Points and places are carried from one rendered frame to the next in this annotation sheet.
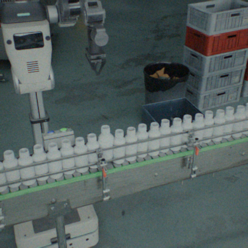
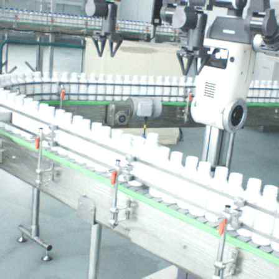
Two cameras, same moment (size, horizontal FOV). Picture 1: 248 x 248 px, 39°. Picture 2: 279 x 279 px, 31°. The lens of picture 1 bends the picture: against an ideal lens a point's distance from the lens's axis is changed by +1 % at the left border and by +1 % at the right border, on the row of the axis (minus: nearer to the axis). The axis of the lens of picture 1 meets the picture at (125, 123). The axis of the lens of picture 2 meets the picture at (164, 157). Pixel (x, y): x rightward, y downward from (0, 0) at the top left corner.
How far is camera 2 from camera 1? 1.54 m
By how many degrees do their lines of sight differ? 58
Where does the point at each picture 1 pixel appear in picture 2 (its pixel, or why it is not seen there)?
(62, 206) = (88, 208)
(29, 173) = (79, 147)
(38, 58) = (217, 81)
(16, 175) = (73, 143)
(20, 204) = (63, 175)
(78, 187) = (104, 194)
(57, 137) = not seen: hidden behind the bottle
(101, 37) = (179, 15)
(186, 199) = not seen: outside the picture
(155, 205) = not seen: outside the picture
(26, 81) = (200, 104)
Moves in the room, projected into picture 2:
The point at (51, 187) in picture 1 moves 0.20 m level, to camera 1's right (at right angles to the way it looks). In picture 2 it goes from (85, 173) to (103, 193)
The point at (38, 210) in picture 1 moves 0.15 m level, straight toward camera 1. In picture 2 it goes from (72, 197) to (38, 204)
